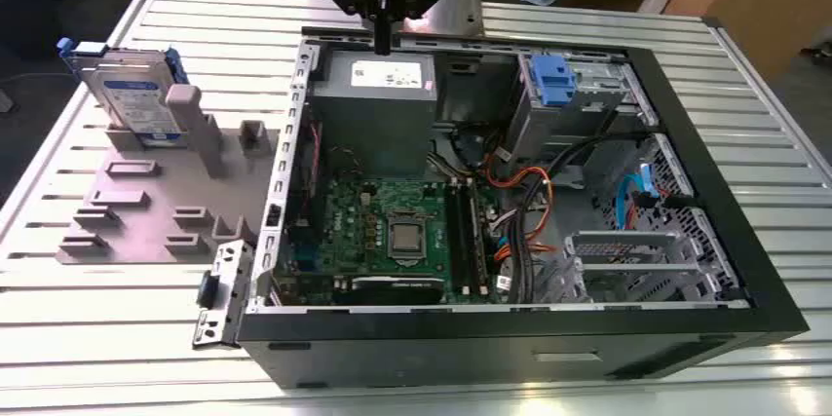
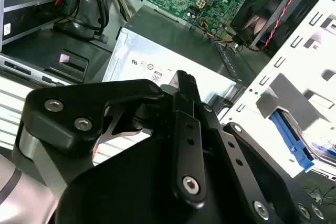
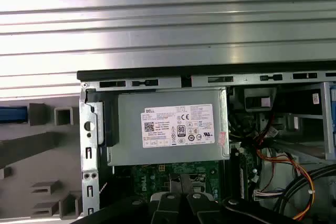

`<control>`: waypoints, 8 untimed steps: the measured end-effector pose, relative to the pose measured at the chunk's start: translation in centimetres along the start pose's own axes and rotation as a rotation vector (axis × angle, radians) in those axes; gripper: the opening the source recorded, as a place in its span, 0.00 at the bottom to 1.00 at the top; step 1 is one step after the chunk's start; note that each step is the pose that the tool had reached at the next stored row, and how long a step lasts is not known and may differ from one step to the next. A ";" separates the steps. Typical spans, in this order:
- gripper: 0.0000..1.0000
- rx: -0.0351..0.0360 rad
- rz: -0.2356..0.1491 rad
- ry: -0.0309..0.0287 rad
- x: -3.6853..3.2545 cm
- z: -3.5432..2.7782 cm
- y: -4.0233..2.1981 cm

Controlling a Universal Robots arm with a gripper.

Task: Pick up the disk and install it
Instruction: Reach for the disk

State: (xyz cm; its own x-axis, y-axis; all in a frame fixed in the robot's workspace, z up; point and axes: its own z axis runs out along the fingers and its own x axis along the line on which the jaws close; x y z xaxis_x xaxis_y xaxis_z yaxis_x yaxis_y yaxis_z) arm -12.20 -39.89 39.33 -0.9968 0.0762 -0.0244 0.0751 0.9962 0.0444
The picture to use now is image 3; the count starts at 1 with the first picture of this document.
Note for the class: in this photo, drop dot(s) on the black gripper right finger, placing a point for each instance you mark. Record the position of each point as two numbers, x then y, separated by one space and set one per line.
199 211

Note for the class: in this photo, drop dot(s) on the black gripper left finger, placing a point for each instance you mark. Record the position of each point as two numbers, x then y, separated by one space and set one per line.
168 211

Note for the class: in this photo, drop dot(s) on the green motherboard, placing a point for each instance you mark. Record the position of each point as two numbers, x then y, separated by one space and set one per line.
157 182

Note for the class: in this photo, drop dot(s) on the grey power supply unit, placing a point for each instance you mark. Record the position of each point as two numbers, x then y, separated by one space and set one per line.
131 142

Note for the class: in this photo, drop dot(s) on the grey metal drive cage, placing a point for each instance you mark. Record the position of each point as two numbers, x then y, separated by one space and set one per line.
304 116

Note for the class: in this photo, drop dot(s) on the black open PC case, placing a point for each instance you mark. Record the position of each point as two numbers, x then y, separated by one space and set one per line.
118 74

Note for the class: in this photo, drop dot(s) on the grey parts rack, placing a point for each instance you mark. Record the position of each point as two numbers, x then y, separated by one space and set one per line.
23 161

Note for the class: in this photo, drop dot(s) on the blue plastic drive latch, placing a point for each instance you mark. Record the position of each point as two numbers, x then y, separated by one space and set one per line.
331 119

